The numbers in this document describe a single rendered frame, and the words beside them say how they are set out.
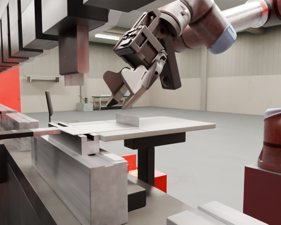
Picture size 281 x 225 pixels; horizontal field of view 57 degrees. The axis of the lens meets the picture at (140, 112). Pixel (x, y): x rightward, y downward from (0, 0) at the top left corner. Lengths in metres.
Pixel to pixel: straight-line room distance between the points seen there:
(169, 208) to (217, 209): 0.22
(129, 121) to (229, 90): 11.82
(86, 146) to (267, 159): 0.79
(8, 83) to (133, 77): 2.20
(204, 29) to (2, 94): 2.20
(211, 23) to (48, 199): 0.50
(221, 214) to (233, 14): 0.71
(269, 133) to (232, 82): 11.17
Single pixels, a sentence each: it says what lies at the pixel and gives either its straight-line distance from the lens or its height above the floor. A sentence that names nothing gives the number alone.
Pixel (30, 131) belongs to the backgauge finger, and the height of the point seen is 1.00.
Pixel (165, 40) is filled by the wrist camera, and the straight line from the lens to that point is 0.55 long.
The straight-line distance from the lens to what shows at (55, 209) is 0.48.
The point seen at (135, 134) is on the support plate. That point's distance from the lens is 0.45.
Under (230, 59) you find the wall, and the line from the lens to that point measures 12.37.
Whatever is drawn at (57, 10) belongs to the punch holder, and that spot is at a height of 1.19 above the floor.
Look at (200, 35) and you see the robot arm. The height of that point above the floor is 1.20.
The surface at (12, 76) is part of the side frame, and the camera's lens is 2.63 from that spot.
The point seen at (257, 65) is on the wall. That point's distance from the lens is 11.70.
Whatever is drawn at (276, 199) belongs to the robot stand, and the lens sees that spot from 1.09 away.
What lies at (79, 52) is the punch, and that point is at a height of 1.13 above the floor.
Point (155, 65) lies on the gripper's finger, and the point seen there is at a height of 1.12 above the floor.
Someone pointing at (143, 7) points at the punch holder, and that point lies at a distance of 0.35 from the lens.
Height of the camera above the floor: 1.08
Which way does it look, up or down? 5 degrees down
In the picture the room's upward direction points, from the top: straight up
